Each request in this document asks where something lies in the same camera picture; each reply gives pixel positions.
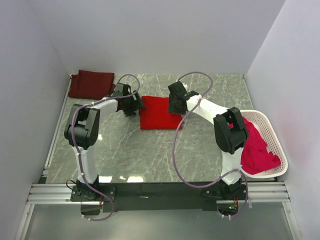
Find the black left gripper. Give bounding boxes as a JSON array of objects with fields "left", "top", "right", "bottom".
[{"left": 123, "top": 90, "right": 147, "bottom": 117}]

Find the bright red t shirt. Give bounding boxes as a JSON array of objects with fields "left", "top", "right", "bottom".
[{"left": 139, "top": 95, "right": 183, "bottom": 130}]

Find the dark red t shirt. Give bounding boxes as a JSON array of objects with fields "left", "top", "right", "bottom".
[{"left": 68, "top": 69, "right": 115, "bottom": 100}]

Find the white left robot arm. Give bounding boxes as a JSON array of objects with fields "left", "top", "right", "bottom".
[{"left": 64, "top": 83, "right": 144, "bottom": 201}]

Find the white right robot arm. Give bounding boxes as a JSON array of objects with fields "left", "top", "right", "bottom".
[{"left": 168, "top": 81, "right": 249, "bottom": 200}]

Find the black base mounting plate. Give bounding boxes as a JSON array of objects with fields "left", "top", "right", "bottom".
[{"left": 70, "top": 181, "right": 247, "bottom": 213}]

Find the pink garment in basket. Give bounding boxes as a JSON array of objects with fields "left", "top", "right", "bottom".
[{"left": 241, "top": 117, "right": 281, "bottom": 175}]

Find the white perforated laundry basket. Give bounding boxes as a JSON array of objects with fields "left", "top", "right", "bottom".
[{"left": 241, "top": 110, "right": 289, "bottom": 180}]

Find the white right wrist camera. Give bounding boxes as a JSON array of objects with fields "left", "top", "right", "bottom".
[{"left": 182, "top": 83, "right": 188, "bottom": 90}]

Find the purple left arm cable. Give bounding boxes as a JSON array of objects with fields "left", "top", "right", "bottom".
[{"left": 71, "top": 73, "right": 141, "bottom": 221}]

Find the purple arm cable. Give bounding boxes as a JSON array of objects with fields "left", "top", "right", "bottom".
[
  {"left": 71, "top": 73, "right": 141, "bottom": 221},
  {"left": 172, "top": 72, "right": 250, "bottom": 221}
]

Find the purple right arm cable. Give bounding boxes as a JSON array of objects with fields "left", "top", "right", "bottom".
[{"left": 172, "top": 72, "right": 250, "bottom": 221}]

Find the aluminium frame rail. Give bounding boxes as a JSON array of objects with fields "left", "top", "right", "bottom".
[{"left": 15, "top": 181, "right": 302, "bottom": 240}]

